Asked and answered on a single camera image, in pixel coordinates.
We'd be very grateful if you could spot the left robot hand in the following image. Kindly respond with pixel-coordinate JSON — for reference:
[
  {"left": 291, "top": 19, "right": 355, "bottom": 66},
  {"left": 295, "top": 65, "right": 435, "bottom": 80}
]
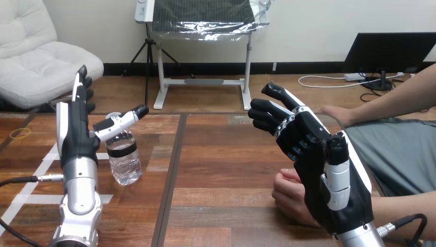
[{"left": 56, "top": 64, "right": 150, "bottom": 169}]

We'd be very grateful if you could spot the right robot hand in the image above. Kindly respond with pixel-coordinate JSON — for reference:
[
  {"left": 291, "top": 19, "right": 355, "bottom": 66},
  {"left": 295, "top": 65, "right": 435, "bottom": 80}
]
[{"left": 247, "top": 82, "right": 375, "bottom": 236}]

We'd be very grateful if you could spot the person's hand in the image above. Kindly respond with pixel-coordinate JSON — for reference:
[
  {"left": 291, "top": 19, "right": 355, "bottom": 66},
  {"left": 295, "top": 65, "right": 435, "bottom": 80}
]
[
  {"left": 319, "top": 104, "right": 357, "bottom": 129},
  {"left": 271, "top": 168, "right": 321, "bottom": 228}
]

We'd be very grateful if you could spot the person's forearm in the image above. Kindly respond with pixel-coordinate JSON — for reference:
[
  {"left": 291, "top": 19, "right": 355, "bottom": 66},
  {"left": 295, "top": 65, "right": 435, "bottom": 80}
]
[
  {"left": 370, "top": 190, "right": 436, "bottom": 247},
  {"left": 351, "top": 62, "right": 436, "bottom": 124}
]

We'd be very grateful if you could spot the clear water bottle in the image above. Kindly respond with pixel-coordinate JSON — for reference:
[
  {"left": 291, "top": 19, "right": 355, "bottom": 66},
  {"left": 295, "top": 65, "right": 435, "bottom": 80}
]
[{"left": 104, "top": 112, "right": 143, "bottom": 186}]

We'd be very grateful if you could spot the white power strip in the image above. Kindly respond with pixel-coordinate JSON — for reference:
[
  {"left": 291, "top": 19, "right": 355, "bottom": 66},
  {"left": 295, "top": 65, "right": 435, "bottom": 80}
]
[{"left": 343, "top": 72, "right": 367, "bottom": 82}]

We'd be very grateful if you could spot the dark screen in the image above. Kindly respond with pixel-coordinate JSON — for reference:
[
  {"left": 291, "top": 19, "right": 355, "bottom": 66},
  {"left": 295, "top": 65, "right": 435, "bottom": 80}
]
[{"left": 343, "top": 32, "right": 436, "bottom": 92}]

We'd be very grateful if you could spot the white cushioned chair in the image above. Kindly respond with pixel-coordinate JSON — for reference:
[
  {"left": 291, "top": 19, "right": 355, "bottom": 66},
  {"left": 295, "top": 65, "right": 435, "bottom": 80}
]
[{"left": 0, "top": 0, "right": 105, "bottom": 111}]

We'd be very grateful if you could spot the black tripod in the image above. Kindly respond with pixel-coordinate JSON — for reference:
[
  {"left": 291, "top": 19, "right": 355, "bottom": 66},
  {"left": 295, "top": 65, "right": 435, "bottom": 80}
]
[{"left": 129, "top": 22, "right": 180, "bottom": 107}]

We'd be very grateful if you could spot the foil sheet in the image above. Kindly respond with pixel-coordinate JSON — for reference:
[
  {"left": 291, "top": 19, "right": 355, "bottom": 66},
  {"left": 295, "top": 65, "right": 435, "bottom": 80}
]
[{"left": 151, "top": 0, "right": 273, "bottom": 42}]

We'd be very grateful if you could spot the black cable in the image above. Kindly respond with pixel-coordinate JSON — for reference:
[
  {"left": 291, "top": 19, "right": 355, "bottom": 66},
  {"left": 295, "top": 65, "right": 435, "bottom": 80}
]
[
  {"left": 0, "top": 173, "right": 64, "bottom": 247},
  {"left": 376, "top": 213, "right": 428, "bottom": 247}
]

